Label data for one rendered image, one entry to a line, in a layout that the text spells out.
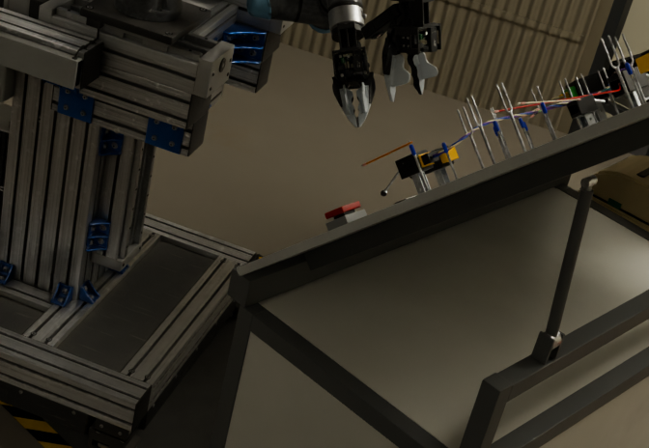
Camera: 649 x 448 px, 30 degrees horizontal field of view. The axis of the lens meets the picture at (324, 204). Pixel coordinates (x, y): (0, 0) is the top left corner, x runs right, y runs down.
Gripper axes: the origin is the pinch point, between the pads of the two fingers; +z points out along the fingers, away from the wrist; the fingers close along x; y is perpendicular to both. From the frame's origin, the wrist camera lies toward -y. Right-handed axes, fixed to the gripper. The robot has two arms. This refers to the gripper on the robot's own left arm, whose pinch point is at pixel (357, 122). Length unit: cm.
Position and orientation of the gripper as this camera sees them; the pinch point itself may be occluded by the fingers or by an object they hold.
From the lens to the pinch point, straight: 254.8
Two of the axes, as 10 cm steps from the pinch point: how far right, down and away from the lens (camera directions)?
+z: 0.9, 9.6, -2.7
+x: 9.9, -1.2, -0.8
